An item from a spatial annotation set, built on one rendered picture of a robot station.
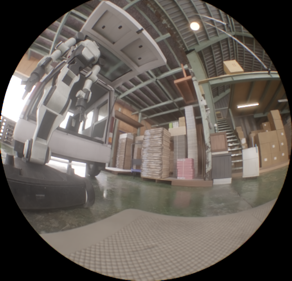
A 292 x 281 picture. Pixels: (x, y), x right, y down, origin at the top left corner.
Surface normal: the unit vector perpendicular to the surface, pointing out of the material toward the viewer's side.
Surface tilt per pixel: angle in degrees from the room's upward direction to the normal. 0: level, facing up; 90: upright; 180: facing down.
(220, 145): 90
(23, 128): 87
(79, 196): 90
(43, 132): 120
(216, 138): 90
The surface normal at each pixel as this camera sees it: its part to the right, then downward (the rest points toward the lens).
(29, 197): 0.94, -0.04
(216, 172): -0.58, -0.28
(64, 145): 0.80, -0.14
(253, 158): -0.86, -0.21
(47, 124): 0.78, 0.44
